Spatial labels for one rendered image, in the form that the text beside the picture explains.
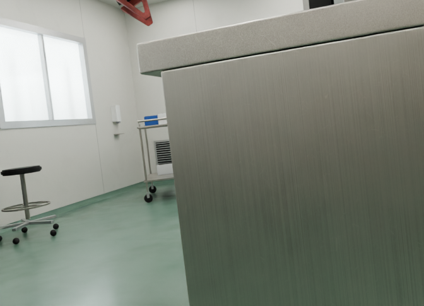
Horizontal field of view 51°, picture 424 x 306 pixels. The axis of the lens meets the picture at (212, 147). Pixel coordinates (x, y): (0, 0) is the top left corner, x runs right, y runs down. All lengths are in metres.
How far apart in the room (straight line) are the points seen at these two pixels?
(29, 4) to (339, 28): 5.30
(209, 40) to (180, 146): 0.14
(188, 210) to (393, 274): 0.25
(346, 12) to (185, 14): 6.54
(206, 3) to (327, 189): 6.48
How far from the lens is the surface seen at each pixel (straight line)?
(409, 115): 0.51
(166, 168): 5.66
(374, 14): 0.52
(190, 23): 6.97
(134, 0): 1.12
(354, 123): 0.51
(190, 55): 0.56
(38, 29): 5.68
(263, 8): 6.66
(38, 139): 5.36
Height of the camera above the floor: 0.78
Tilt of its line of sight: 2 degrees down
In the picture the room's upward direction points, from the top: 7 degrees counter-clockwise
